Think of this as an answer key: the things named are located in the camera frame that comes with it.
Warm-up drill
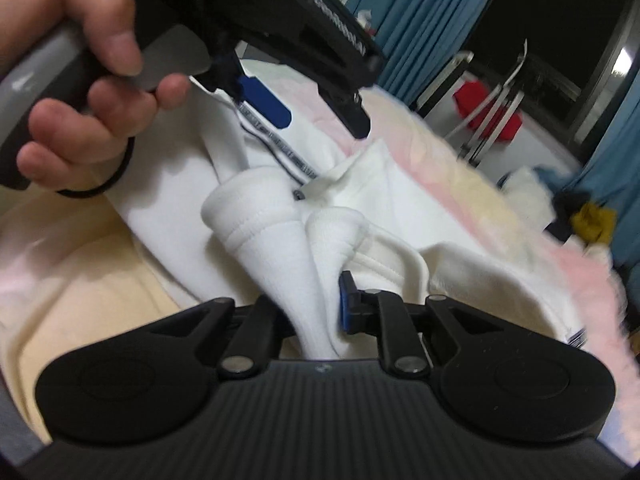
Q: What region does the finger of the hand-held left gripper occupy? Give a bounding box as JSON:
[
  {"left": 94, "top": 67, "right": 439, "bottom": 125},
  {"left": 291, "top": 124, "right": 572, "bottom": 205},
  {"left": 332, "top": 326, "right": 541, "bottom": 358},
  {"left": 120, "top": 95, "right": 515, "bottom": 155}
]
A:
[
  {"left": 317, "top": 77, "right": 372, "bottom": 140},
  {"left": 207, "top": 52, "right": 293, "bottom": 129}
]

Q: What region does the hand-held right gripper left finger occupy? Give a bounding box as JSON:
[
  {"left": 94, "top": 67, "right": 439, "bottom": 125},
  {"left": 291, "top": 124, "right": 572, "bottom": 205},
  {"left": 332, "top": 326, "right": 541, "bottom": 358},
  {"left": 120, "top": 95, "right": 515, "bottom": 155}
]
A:
[{"left": 148, "top": 294, "right": 297, "bottom": 380}]

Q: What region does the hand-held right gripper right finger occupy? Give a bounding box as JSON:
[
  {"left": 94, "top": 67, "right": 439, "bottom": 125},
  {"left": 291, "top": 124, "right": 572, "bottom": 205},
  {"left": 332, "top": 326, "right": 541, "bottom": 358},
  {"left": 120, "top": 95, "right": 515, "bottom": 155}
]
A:
[{"left": 338, "top": 270, "right": 506, "bottom": 380}]

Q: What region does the white garment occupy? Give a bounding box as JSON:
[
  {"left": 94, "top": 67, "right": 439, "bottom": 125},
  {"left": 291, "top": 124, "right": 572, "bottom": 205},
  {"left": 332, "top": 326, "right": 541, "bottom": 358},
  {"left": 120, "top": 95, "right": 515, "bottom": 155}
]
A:
[{"left": 107, "top": 57, "right": 588, "bottom": 361}]

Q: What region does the person's left hand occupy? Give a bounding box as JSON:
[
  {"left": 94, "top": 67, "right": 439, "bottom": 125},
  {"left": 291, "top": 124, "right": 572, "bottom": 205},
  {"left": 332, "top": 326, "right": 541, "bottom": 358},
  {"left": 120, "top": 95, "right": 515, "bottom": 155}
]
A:
[{"left": 0, "top": 0, "right": 192, "bottom": 192}]

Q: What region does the pastel fluffy blanket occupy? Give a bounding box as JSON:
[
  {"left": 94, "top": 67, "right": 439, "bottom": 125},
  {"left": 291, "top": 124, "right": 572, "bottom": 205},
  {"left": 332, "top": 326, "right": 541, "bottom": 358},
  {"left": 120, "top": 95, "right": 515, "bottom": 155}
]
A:
[{"left": 0, "top": 57, "right": 640, "bottom": 463}]

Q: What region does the blue curtain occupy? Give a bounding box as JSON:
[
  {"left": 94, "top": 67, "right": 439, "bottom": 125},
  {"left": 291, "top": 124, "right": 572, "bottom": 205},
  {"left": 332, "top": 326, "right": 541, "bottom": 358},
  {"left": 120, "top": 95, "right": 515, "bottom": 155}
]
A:
[
  {"left": 575, "top": 60, "right": 640, "bottom": 283},
  {"left": 300, "top": 0, "right": 507, "bottom": 111}
]

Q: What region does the red cloth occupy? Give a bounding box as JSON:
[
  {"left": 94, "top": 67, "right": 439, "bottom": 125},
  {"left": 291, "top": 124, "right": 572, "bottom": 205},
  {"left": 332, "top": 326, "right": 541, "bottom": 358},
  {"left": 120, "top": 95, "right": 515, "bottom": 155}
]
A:
[{"left": 452, "top": 80, "right": 524, "bottom": 144}]

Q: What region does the white metal chair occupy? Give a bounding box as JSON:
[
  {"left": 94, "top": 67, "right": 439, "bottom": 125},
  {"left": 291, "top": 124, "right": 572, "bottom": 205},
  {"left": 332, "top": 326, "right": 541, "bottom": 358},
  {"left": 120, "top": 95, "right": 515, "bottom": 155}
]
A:
[{"left": 414, "top": 39, "right": 532, "bottom": 167}]

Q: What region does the white plush item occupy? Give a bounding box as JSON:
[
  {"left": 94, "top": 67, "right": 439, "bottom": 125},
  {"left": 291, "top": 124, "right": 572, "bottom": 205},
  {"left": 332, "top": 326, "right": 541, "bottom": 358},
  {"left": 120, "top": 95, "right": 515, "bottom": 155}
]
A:
[{"left": 500, "top": 167, "right": 557, "bottom": 227}]

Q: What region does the dark window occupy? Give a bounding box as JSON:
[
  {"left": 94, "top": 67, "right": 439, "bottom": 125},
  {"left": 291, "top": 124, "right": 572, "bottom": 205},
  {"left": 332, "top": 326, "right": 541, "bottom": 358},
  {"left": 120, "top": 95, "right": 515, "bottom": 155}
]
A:
[{"left": 467, "top": 0, "right": 637, "bottom": 128}]

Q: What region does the dark cloth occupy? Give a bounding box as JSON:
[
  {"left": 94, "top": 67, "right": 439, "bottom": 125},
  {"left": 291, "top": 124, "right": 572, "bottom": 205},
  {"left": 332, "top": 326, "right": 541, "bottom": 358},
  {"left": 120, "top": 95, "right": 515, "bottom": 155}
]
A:
[{"left": 544, "top": 191, "right": 592, "bottom": 241}]

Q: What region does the yellow cloth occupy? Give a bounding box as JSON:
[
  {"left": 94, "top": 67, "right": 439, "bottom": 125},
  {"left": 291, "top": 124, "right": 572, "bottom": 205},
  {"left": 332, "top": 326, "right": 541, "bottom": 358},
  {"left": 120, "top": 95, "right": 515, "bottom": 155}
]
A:
[{"left": 572, "top": 202, "right": 617, "bottom": 245}]

